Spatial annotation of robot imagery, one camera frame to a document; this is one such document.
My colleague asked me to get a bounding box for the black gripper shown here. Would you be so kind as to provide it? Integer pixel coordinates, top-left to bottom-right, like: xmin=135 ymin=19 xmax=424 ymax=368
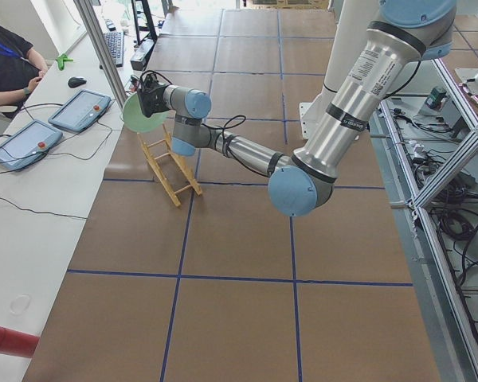
xmin=137 ymin=71 xmax=169 ymax=117

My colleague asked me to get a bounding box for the light green ceramic plate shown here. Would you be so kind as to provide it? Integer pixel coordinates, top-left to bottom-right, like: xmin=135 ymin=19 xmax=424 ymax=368
xmin=122 ymin=93 xmax=169 ymax=133

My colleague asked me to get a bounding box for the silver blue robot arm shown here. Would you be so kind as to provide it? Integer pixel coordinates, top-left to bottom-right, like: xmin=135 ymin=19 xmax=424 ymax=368
xmin=138 ymin=1 xmax=456 ymax=216

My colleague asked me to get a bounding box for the wooden dish rack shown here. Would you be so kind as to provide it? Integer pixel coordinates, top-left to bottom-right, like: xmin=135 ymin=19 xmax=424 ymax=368
xmin=136 ymin=124 xmax=202 ymax=207

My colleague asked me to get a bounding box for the black keyboard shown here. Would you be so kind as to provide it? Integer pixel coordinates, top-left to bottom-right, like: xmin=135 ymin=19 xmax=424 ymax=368
xmin=103 ymin=31 xmax=124 ymax=67

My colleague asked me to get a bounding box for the far blue teach pendant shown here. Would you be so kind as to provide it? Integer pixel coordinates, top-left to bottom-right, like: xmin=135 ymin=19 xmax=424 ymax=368
xmin=48 ymin=89 xmax=111 ymax=132

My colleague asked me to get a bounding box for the blue teach pendant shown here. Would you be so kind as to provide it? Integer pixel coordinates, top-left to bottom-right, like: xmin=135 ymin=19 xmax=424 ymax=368
xmin=0 ymin=119 xmax=63 ymax=171
xmin=48 ymin=89 xmax=111 ymax=132

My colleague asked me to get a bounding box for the black computer mouse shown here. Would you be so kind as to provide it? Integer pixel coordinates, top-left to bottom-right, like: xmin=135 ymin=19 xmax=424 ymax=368
xmin=67 ymin=76 xmax=87 ymax=88

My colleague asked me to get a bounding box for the green plastic clamp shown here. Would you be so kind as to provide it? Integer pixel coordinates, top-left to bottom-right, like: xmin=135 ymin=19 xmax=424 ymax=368
xmin=56 ymin=53 xmax=73 ymax=71

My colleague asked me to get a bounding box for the near blue teach pendant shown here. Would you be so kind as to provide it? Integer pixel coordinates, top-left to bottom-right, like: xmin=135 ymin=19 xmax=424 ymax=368
xmin=0 ymin=119 xmax=63 ymax=171

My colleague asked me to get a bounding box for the seated person in black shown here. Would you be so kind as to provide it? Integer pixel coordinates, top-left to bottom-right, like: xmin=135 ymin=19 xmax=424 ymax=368
xmin=0 ymin=26 xmax=49 ymax=108

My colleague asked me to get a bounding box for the brown paper table cover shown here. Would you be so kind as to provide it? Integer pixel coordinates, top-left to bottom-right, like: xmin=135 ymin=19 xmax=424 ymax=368
xmin=22 ymin=8 xmax=478 ymax=382

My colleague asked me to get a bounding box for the red cylinder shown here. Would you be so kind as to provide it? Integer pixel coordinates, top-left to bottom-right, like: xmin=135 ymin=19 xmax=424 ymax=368
xmin=0 ymin=326 xmax=39 ymax=358

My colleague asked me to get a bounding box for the aluminium frame post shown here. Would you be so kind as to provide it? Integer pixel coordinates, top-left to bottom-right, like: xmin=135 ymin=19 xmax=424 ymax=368
xmin=74 ymin=0 xmax=130 ymax=111

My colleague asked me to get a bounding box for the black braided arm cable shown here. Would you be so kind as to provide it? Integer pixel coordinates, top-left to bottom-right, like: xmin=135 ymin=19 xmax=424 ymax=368
xmin=143 ymin=70 xmax=288 ymax=178

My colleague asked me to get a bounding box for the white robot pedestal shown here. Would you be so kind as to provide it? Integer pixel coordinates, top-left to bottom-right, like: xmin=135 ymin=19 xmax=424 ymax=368
xmin=300 ymin=0 xmax=378 ymax=139

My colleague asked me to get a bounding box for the aluminium side frame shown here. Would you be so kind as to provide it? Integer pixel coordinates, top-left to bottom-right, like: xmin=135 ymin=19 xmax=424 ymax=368
xmin=375 ymin=49 xmax=478 ymax=381

